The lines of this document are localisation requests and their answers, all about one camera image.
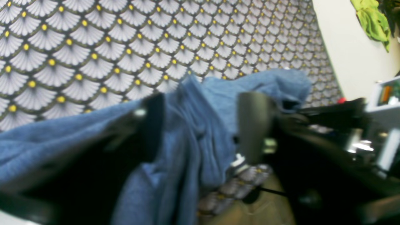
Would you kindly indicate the green cloth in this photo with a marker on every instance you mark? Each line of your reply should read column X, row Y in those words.
column 373, row 22

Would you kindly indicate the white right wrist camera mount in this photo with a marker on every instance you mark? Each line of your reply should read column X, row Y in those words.
column 380, row 135

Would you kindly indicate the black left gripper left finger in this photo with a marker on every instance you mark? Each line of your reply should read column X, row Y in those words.
column 82, row 184

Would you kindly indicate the patterned fan tablecloth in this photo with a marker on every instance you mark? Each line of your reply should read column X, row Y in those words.
column 60, row 58

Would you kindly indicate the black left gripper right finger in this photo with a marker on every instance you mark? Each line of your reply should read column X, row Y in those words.
column 323, row 184

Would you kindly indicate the blue T-shirt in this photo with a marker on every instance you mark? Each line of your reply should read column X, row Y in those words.
column 196, row 151

